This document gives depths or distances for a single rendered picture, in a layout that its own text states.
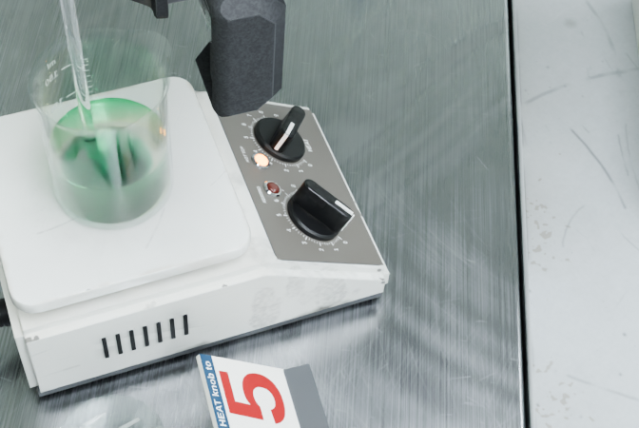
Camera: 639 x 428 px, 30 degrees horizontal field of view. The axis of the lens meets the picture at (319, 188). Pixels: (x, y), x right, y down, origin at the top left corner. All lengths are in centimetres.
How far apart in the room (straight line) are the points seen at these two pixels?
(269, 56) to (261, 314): 23
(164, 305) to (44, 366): 7
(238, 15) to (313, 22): 40
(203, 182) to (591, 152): 27
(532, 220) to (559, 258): 3
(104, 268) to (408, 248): 20
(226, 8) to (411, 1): 43
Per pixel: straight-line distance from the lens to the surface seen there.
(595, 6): 85
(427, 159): 74
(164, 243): 59
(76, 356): 61
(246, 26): 41
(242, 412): 60
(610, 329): 69
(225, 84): 43
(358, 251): 65
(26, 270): 59
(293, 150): 67
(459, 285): 69
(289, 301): 63
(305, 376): 64
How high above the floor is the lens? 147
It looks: 53 degrees down
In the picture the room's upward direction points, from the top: 5 degrees clockwise
